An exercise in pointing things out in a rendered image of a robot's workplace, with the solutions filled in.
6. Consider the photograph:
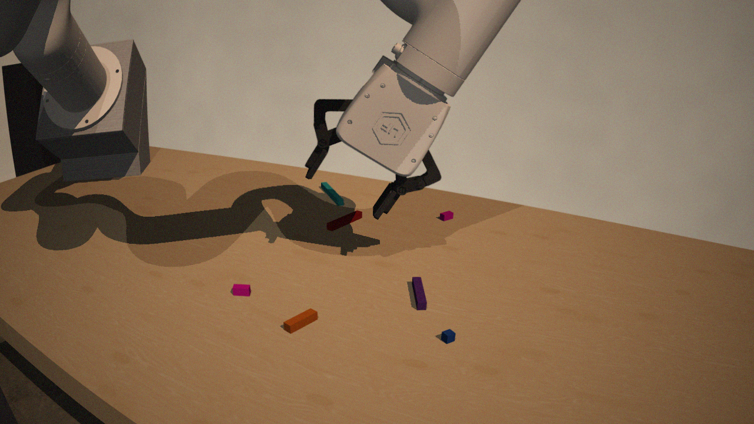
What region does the dark red rod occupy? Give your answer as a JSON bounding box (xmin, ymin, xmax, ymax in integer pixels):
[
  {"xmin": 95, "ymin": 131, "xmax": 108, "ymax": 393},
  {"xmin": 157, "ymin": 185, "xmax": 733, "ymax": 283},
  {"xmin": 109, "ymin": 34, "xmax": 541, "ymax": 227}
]
[{"xmin": 327, "ymin": 210, "xmax": 362, "ymax": 231}]

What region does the turquoise rod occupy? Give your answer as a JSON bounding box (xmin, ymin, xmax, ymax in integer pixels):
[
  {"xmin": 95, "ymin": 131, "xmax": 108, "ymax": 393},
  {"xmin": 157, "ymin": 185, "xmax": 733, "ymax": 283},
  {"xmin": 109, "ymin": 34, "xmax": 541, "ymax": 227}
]
[{"xmin": 321, "ymin": 182, "xmax": 343, "ymax": 206}]

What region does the small blue cube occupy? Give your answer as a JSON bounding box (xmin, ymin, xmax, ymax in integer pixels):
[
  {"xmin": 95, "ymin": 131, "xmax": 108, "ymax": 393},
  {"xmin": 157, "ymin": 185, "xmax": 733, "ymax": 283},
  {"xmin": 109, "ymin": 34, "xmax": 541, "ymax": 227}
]
[{"xmin": 441, "ymin": 329, "xmax": 456, "ymax": 344}]

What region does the orange rod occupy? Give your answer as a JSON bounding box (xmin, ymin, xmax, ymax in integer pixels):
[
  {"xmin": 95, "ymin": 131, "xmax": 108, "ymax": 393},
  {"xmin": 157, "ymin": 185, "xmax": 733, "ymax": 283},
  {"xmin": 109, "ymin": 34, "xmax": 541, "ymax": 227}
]
[{"xmin": 283, "ymin": 308, "xmax": 318, "ymax": 334}]

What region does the purple rod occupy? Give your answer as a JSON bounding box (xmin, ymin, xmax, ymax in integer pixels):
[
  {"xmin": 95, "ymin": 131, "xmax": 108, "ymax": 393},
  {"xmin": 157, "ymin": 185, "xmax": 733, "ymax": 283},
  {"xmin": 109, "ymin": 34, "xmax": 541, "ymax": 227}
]
[{"xmin": 412, "ymin": 277, "xmax": 427, "ymax": 310}]

